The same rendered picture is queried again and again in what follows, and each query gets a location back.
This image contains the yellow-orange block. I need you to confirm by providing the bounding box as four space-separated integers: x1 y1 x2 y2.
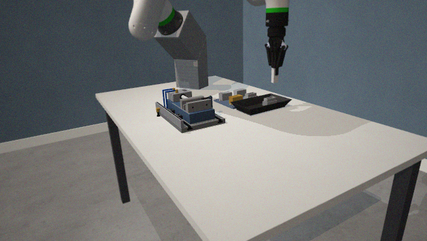
229 94 243 104

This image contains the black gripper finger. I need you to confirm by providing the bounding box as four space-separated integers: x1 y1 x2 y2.
272 40 288 83
265 42 274 82

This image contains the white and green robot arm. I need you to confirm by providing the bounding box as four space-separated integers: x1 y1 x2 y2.
129 0 290 41

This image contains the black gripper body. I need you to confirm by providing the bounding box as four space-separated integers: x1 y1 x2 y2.
268 27 286 50

